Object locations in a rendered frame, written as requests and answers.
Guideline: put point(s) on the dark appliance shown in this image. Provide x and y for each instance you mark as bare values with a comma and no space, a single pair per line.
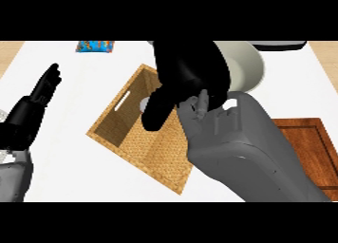
277,46

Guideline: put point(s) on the brown wooden cutting board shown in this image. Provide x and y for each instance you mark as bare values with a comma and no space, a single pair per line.
311,148

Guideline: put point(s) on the pale can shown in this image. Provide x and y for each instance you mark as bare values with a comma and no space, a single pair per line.
146,103

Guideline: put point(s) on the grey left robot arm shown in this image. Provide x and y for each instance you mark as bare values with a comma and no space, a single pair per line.
8,180

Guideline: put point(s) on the wicker basket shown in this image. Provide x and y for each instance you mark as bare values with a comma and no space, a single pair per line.
152,152

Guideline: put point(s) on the cream bowl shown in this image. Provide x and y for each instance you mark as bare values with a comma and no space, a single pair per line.
246,66

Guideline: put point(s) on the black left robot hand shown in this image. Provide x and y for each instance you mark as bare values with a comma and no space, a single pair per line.
20,123

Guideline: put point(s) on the blue patterned box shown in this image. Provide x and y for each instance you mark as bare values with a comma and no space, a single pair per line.
94,46

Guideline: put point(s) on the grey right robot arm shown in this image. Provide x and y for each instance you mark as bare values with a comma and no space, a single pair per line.
243,152

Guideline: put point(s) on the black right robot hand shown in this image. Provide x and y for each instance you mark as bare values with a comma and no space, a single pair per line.
188,69

